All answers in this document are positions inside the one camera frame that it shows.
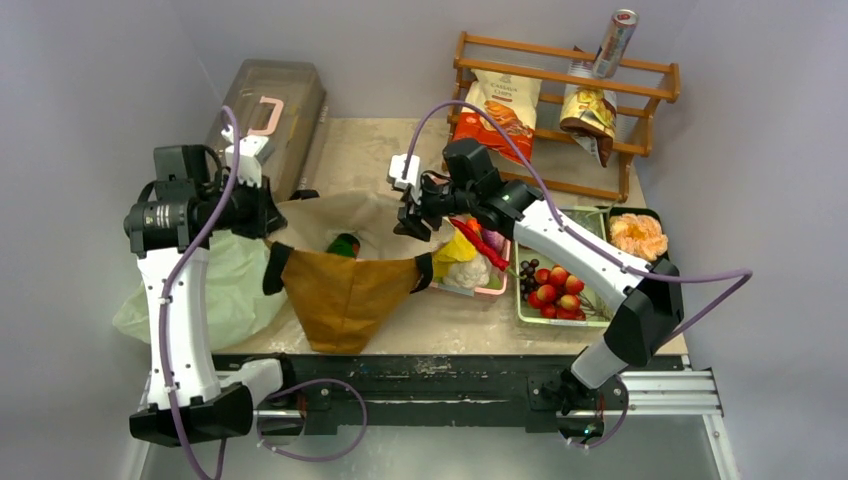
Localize toy napa cabbage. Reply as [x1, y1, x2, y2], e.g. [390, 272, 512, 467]
[432, 230, 477, 278]

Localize green plastic grocery bag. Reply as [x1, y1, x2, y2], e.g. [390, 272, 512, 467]
[112, 228, 289, 352]

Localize toy red chili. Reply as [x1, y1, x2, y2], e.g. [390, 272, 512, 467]
[449, 217, 509, 272]

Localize brown paper tote bag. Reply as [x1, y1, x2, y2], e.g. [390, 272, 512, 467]
[262, 190, 437, 354]

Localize toy grape bunch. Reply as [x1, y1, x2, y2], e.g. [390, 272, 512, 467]
[519, 259, 539, 302]

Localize toy lychee bunch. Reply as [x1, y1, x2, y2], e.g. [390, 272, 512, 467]
[521, 265, 587, 321]

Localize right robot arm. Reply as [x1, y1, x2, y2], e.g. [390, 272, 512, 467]
[387, 139, 683, 407]

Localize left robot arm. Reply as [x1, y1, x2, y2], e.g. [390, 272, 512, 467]
[123, 144, 298, 447]

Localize toy cauliflower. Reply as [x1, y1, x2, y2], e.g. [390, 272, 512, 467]
[442, 254, 492, 290]

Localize pink plastic basket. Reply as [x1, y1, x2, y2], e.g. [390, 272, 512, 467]
[430, 223, 511, 297]

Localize translucent storage box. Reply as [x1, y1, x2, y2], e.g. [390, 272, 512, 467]
[223, 59, 326, 203]

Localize cassava chips bag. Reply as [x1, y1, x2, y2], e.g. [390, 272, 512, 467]
[452, 69, 541, 163]

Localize wooden rack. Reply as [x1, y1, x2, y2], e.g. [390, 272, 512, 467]
[452, 31, 682, 203]

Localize brown snack bag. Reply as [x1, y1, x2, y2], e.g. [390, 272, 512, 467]
[559, 85, 617, 167]

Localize green plastic basket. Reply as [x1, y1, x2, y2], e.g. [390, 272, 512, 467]
[512, 243, 611, 328]

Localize black tray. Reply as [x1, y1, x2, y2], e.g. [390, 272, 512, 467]
[608, 206, 672, 263]

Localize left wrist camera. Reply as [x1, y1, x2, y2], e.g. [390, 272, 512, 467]
[221, 127, 275, 188]

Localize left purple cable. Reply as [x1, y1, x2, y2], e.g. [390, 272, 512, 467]
[157, 105, 241, 480]

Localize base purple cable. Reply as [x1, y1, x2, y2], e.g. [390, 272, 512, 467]
[255, 378, 369, 464]

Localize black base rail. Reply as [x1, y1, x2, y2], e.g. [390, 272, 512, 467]
[211, 352, 627, 439]

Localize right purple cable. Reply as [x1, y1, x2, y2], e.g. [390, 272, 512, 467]
[401, 100, 754, 352]

